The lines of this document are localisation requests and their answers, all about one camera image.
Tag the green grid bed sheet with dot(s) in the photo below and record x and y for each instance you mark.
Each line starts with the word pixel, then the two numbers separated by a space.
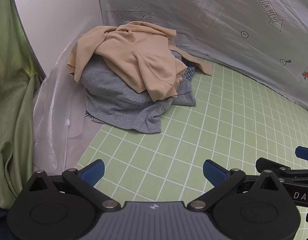
pixel 219 130

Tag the grey printed sheet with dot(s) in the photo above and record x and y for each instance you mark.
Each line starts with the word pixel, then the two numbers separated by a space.
pixel 206 22

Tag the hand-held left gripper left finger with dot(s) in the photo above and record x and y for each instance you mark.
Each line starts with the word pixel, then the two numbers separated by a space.
pixel 94 170

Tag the clear plastic sheet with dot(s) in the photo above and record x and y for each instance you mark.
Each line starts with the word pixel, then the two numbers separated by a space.
pixel 56 120

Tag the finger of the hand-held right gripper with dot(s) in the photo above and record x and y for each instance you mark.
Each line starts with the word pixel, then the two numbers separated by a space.
pixel 305 153
pixel 271 164

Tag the green curtain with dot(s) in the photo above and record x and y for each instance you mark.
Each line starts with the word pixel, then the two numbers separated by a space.
pixel 11 105

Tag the blue checked cloth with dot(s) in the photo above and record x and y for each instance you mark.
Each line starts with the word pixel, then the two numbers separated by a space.
pixel 189 73

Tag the grey shirt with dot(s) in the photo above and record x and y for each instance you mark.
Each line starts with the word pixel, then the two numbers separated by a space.
pixel 114 97

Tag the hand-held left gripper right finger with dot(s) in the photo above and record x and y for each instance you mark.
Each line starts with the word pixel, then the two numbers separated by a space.
pixel 214 172

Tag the beige long-sleeve shirt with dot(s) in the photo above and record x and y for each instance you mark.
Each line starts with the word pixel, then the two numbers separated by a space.
pixel 134 55

